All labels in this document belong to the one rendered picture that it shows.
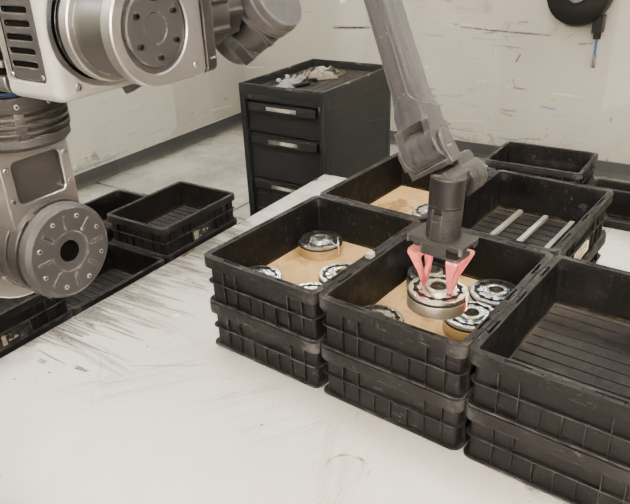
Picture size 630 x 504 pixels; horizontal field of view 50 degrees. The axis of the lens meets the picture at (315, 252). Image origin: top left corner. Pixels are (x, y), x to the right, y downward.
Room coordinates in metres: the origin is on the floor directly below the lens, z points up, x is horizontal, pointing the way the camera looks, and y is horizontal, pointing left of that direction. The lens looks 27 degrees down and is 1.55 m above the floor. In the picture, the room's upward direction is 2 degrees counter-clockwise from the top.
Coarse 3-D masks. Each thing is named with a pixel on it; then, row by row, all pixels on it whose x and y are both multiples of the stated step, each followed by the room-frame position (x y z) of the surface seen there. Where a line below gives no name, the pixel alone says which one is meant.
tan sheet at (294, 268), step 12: (348, 252) 1.43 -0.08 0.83; (360, 252) 1.42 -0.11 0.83; (276, 264) 1.38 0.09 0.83; (288, 264) 1.38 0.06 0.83; (300, 264) 1.38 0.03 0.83; (312, 264) 1.37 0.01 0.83; (324, 264) 1.37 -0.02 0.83; (288, 276) 1.32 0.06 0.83; (300, 276) 1.32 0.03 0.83; (312, 276) 1.32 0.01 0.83
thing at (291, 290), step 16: (368, 208) 1.45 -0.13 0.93; (416, 224) 1.35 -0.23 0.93; (208, 256) 1.24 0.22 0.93; (224, 272) 1.20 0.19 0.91; (240, 272) 1.17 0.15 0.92; (256, 272) 1.16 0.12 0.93; (272, 288) 1.12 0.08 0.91; (288, 288) 1.10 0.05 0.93; (304, 288) 1.09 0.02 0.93; (320, 288) 1.08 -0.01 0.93
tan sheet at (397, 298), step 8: (464, 280) 1.27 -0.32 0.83; (472, 280) 1.27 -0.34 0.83; (400, 288) 1.25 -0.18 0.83; (392, 296) 1.21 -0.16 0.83; (400, 296) 1.21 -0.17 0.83; (384, 304) 1.18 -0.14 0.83; (392, 304) 1.18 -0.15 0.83; (400, 304) 1.18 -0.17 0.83; (400, 312) 1.15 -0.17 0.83; (408, 312) 1.15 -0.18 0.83; (408, 320) 1.12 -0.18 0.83; (416, 320) 1.12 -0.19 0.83; (424, 320) 1.12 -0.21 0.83; (432, 320) 1.11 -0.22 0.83; (440, 320) 1.11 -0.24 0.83; (424, 328) 1.09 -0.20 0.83; (432, 328) 1.09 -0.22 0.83; (440, 328) 1.09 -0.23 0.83; (448, 336) 1.06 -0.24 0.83
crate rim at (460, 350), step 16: (400, 240) 1.27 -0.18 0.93; (496, 240) 1.25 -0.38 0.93; (544, 256) 1.18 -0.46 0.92; (352, 272) 1.14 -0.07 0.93; (336, 288) 1.09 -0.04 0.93; (320, 304) 1.05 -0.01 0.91; (336, 304) 1.03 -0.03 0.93; (352, 304) 1.02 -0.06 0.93; (352, 320) 1.01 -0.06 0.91; (368, 320) 0.99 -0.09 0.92; (384, 320) 0.97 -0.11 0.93; (400, 336) 0.95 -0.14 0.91; (416, 336) 0.93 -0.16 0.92; (432, 336) 0.91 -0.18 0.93; (448, 352) 0.89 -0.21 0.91; (464, 352) 0.88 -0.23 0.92
